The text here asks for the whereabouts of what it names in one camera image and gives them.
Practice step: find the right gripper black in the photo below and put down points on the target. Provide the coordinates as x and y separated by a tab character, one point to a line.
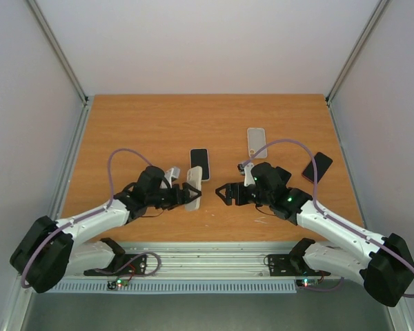
235	194

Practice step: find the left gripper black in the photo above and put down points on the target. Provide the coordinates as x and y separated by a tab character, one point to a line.
177	196

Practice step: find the white phone case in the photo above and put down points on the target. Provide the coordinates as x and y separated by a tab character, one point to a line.
256	138
193	179

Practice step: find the black phone dark edge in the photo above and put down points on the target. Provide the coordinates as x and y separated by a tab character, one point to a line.
200	157

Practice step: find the black phone silver edge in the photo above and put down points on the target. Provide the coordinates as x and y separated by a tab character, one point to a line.
284	175

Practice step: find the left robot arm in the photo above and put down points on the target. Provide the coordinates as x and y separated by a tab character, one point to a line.
52	249

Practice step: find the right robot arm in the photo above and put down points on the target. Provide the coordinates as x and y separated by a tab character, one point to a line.
382	265

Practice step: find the black phone pink edge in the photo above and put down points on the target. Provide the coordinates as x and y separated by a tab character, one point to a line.
322	162

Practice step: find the left controller board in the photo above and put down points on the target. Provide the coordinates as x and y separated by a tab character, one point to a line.
117	284

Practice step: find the controller board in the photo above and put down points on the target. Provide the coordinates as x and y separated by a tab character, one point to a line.
117	284
307	283

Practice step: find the right controller board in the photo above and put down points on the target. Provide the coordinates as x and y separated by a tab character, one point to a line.
307	283

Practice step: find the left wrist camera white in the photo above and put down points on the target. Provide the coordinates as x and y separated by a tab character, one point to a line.
170	176

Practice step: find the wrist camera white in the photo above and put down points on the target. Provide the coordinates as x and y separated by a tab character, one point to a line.
245	170
170	176

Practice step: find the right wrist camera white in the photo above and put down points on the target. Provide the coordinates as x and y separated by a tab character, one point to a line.
245	170

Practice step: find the aluminium rail frame front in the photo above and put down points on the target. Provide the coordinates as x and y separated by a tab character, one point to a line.
188	260

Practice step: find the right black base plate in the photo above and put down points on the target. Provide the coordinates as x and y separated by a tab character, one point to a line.
283	265

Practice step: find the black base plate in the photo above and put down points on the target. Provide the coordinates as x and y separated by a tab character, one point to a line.
131	265
283	265

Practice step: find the slotted grey cable duct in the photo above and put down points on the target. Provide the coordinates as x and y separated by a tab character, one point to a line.
198	286

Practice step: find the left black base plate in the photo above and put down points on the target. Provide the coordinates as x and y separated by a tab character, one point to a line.
131	265

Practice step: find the aluminium corner post left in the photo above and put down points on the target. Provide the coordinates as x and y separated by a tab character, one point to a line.
49	34

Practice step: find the aluminium corner post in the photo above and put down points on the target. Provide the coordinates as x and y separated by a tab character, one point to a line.
49	34
360	43

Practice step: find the aluminium corner post right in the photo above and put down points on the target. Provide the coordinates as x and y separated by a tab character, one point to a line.
360	43

